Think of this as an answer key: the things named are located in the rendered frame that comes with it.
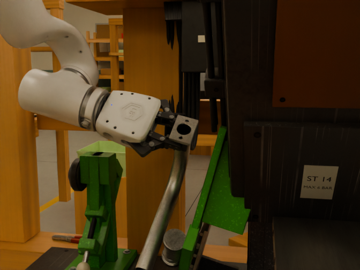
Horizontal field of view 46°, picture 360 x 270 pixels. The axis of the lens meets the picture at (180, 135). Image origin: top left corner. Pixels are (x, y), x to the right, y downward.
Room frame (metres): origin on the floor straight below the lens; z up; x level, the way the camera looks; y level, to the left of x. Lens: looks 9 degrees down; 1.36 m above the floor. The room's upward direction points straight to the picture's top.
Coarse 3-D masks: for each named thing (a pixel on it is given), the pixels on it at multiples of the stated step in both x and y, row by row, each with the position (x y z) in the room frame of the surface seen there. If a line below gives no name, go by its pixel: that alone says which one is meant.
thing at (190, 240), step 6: (192, 228) 0.65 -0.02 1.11; (198, 228) 0.65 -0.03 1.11; (186, 234) 0.64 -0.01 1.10; (192, 234) 0.64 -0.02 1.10; (198, 234) 0.67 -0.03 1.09; (186, 240) 0.63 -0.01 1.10; (192, 240) 0.64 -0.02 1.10; (186, 246) 0.63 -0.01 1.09; (192, 246) 0.63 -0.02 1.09; (186, 252) 0.63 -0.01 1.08; (192, 252) 0.64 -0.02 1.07; (180, 258) 0.65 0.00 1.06; (186, 258) 0.64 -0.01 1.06; (180, 264) 0.67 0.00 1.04; (186, 264) 0.66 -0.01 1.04
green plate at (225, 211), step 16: (224, 128) 0.64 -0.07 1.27; (224, 144) 0.65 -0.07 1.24; (224, 160) 0.65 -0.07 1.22; (208, 176) 0.65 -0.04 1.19; (224, 176) 0.65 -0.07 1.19; (208, 192) 0.65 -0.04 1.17; (224, 192) 0.65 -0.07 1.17; (208, 208) 0.66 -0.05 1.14; (224, 208) 0.65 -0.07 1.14; (240, 208) 0.65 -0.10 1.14; (192, 224) 0.65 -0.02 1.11; (224, 224) 0.65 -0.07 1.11; (240, 224) 0.65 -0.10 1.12
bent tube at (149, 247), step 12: (180, 120) 0.78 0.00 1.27; (192, 120) 0.78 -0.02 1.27; (180, 132) 0.80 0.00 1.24; (192, 132) 0.77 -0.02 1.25; (180, 156) 0.82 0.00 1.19; (180, 168) 0.83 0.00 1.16; (168, 180) 0.84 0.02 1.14; (180, 180) 0.83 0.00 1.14; (168, 192) 0.82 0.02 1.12; (168, 204) 0.80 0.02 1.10; (156, 216) 0.79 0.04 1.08; (168, 216) 0.79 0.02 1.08; (156, 228) 0.76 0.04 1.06; (156, 240) 0.75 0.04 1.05; (144, 252) 0.73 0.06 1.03; (156, 252) 0.74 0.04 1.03; (144, 264) 0.71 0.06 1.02
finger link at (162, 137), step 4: (148, 132) 0.77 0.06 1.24; (152, 132) 0.77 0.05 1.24; (148, 136) 0.77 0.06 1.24; (152, 136) 0.77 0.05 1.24; (156, 136) 0.77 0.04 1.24; (160, 136) 0.77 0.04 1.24; (164, 136) 0.77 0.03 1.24; (148, 140) 0.78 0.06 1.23; (160, 140) 0.76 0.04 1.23; (164, 140) 0.77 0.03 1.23
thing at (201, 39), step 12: (192, 0) 0.93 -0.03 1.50; (192, 12) 0.92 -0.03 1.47; (192, 24) 0.92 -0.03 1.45; (192, 36) 0.92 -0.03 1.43; (204, 36) 0.92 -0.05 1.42; (192, 48) 0.92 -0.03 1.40; (204, 48) 0.92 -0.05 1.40; (216, 48) 0.91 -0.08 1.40; (192, 60) 0.92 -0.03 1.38; (204, 60) 0.92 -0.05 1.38; (216, 60) 0.91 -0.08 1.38; (192, 72) 0.93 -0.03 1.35; (204, 72) 0.92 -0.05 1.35
